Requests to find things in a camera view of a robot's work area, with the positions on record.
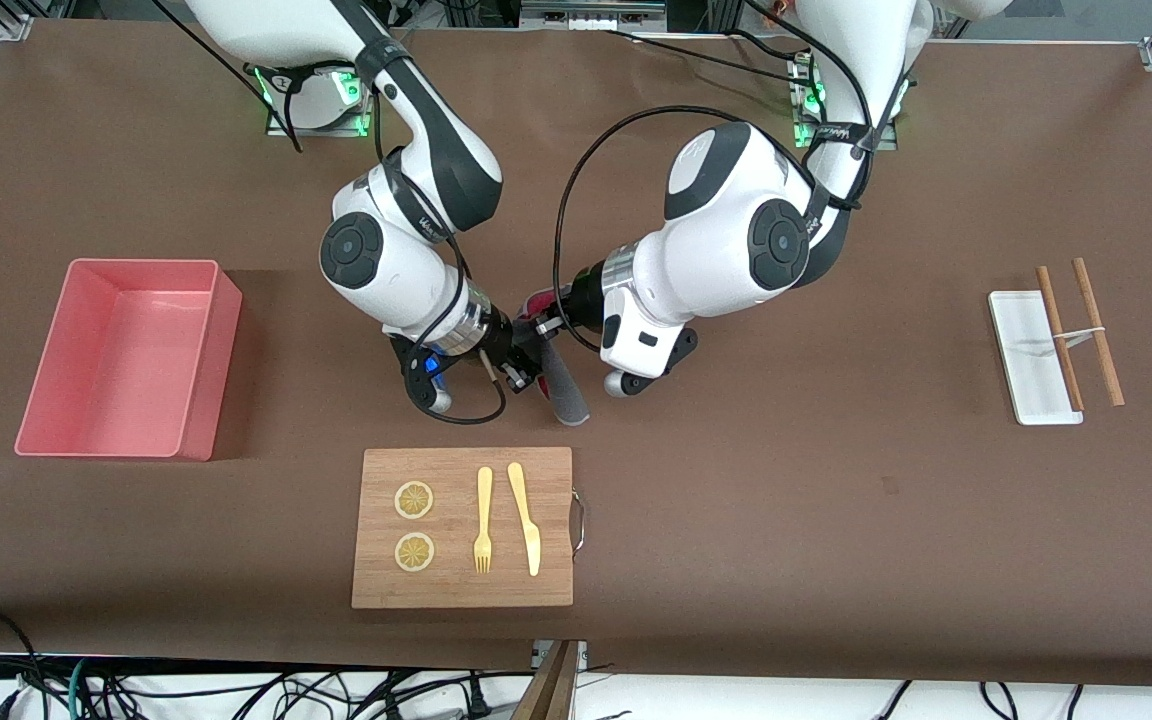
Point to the red and grey cloth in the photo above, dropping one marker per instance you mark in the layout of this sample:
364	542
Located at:
566	390

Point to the yellow plastic knife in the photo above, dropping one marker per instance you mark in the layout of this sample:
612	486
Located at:
526	520

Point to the lemon slice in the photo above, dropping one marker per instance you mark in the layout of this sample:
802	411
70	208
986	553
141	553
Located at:
414	500
414	552

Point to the small metal bracket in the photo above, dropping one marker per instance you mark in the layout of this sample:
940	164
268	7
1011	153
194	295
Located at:
581	655

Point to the grey metal background device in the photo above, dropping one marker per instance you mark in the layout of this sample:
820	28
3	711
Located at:
591	12

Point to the brown wooden beam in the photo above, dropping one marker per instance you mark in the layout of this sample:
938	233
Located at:
548	690

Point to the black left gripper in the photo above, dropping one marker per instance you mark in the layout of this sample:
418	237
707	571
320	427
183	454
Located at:
583	294

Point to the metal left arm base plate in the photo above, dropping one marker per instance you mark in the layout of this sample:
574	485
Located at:
804	140

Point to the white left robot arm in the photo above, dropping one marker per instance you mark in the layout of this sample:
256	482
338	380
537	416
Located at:
726	240

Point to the white rack base tray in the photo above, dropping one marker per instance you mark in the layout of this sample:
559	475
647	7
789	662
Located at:
1021	340

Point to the wooden chopsticks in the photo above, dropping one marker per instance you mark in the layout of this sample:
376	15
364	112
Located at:
1098	335

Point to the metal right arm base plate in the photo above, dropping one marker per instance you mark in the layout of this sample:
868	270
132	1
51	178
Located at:
351	128

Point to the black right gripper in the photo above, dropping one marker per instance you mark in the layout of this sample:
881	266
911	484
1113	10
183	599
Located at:
500	342

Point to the pink plastic bin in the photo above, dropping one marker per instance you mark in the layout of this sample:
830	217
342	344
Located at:
126	360

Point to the yellow plastic fork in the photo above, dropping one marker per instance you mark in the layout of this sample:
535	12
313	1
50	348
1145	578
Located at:
483	500

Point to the wooden cutting board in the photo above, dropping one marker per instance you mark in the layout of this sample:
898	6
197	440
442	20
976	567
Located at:
456	590

